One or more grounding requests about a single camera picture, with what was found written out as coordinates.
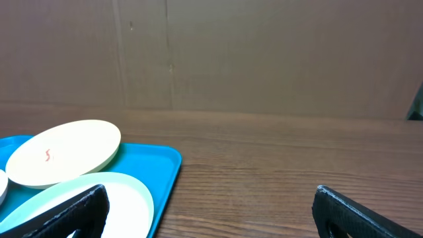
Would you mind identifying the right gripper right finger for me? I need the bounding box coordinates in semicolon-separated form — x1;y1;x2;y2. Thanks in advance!
312;185;422;238

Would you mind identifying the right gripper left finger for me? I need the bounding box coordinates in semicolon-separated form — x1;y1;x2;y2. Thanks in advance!
1;184;110;238

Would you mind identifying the white pink plate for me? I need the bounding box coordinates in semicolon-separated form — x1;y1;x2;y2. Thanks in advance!
0;169;9;204

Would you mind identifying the light blue plate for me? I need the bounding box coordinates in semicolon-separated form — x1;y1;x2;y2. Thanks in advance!
1;172;154;238

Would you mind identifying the yellow-green plate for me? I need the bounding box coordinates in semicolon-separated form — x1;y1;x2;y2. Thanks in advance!
5;120;122;189

